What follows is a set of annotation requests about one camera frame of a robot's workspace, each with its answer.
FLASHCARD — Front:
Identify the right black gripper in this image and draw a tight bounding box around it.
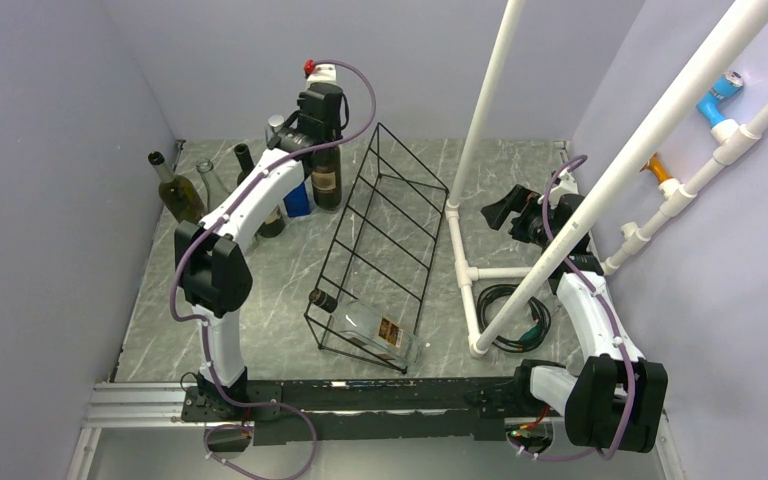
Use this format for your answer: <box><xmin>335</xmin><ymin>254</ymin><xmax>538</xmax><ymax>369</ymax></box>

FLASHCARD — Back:
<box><xmin>481</xmin><ymin>184</ymin><xmax>560</xmax><ymax>250</ymax></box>

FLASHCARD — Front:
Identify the dark labelled wine bottle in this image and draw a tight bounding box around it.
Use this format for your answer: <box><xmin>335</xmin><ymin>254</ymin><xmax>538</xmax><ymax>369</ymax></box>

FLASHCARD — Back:
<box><xmin>310</xmin><ymin>147</ymin><xmax>342</xmax><ymax>211</ymax></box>

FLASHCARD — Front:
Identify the clear square liquor bottle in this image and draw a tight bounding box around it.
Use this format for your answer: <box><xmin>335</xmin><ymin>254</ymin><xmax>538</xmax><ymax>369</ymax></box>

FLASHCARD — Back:
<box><xmin>309</xmin><ymin>289</ymin><xmax>421</xmax><ymax>369</ymax></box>

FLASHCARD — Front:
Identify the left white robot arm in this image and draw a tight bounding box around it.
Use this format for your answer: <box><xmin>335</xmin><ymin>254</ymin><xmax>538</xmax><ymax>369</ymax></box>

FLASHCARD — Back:
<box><xmin>175</xmin><ymin>82</ymin><xmax>348</xmax><ymax>420</ymax></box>

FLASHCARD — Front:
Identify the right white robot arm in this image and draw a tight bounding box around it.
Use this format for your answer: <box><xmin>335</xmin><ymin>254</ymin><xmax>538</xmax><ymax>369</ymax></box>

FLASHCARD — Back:
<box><xmin>470</xmin><ymin>236</ymin><xmax>668</xmax><ymax>453</ymax></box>

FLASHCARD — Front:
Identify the blue square glass bottle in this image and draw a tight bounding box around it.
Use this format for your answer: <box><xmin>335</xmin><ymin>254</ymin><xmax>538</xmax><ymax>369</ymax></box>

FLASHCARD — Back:
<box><xmin>264</xmin><ymin>115</ymin><xmax>312</xmax><ymax>219</ymax></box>

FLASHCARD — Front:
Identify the dark green wine bottle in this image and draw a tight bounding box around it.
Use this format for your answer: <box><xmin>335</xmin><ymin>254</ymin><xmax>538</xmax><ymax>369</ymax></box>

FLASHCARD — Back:
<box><xmin>233</xmin><ymin>143</ymin><xmax>286</xmax><ymax>238</ymax></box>

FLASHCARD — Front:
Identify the clear empty glass bottle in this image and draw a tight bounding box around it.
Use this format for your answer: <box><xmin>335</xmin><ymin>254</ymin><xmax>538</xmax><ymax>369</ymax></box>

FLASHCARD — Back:
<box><xmin>196</xmin><ymin>158</ymin><xmax>231</xmax><ymax>212</ymax></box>

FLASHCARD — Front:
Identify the green wine bottle far left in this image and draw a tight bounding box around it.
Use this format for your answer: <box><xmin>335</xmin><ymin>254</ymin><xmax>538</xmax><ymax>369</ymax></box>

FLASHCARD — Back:
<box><xmin>147</xmin><ymin>151</ymin><xmax>206</xmax><ymax>224</ymax></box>

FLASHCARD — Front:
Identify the orange pipe fitting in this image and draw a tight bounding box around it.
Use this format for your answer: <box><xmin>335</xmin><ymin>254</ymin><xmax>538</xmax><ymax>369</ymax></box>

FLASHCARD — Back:
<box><xmin>641</xmin><ymin>152</ymin><xmax>673</xmax><ymax>184</ymax></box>

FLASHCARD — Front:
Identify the blue pipe fitting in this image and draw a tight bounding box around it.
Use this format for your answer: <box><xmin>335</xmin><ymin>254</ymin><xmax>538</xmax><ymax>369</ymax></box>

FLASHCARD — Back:
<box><xmin>696</xmin><ymin>70</ymin><xmax>744</xmax><ymax>128</ymax></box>

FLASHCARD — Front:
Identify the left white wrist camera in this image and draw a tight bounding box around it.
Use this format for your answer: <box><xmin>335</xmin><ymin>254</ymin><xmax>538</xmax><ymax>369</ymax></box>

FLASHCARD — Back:
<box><xmin>303</xmin><ymin>59</ymin><xmax>337</xmax><ymax>88</ymax></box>

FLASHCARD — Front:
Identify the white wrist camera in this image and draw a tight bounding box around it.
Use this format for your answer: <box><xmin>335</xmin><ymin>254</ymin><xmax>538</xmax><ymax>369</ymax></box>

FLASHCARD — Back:
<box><xmin>303</xmin><ymin>59</ymin><xmax>337</xmax><ymax>88</ymax></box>
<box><xmin>549</xmin><ymin>171</ymin><xmax>579</xmax><ymax>199</ymax></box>

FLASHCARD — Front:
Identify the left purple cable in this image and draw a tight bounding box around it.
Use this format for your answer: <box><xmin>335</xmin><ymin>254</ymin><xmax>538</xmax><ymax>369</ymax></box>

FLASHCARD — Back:
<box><xmin>169</xmin><ymin>59</ymin><xmax>379</xmax><ymax>480</ymax></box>

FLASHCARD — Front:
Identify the purple cable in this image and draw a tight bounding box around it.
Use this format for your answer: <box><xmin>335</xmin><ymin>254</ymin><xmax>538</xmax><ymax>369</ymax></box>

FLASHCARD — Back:
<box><xmin>169</xmin><ymin>59</ymin><xmax>379</xmax><ymax>480</ymax></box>
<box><xmin>505</xmin><ymin>153</ymin><xmax>638</xmax><ymax>464</ymax></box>

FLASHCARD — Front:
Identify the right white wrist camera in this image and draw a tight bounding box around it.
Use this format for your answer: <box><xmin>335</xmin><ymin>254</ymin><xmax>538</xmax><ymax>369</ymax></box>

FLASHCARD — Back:
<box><xmin>549</xmin><ymin>171</ymin><xmax>579</xmax><ymax>199</ymax></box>

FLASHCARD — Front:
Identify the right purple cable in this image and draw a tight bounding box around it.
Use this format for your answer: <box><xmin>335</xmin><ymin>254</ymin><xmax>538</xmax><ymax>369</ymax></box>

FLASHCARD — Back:
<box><xmin>505</xmin><ymin>153</ymin><xmax>638</xmax><ymax>464</ymax></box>

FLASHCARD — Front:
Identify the black coiled cable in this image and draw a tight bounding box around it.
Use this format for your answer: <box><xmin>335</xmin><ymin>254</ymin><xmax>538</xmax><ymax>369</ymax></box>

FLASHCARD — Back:
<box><xmin>475</xmin><ymin>284</ymin><xmax>553</xmax><ymax>354</ymax></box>

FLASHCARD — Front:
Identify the black wire wine rack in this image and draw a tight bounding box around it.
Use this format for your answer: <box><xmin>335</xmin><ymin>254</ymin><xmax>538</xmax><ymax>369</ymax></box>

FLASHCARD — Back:
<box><xmin>304</xmin><ymin>124</ymin><xmax>449</xmax><ymax>374</ymax></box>

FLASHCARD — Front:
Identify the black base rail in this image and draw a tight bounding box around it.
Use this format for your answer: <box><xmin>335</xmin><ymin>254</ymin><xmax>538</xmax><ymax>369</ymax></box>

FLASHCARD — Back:
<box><xmin>180</xmin><ymin>377</ymin><xmax>547</xmax><ymax>446</ymax></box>

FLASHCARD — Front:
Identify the aluminium frame rail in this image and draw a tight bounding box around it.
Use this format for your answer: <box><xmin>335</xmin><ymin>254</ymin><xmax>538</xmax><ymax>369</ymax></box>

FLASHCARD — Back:
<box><xmin>65</xmin><ymin>382</ymin><xmax>185</xmax><ymax>479</ymax></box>

